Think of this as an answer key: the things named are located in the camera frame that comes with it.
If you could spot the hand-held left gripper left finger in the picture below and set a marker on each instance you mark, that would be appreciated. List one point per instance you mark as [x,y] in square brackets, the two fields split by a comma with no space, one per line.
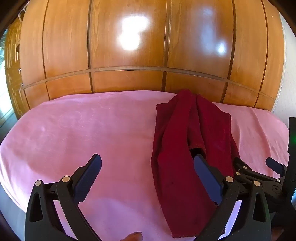
[90,176]

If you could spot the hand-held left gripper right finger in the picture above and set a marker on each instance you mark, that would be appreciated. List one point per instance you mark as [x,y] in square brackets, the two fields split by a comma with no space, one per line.
[207,178]

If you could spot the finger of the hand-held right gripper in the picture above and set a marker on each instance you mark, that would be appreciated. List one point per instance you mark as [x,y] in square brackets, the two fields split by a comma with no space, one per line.
[245,172]
[275,165]

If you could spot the dark red sweater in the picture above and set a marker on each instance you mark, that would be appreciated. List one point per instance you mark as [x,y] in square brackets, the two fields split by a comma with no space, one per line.
[185,139]

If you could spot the pink blanket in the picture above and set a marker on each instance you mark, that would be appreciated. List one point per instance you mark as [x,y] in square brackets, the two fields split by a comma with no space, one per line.
[92,129]

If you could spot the window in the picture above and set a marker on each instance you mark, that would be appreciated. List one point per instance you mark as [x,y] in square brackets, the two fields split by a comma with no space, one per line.
[3,92]

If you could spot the wooden wardrobe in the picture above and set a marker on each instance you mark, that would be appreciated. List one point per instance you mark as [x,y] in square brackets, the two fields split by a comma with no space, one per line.
[138,46]

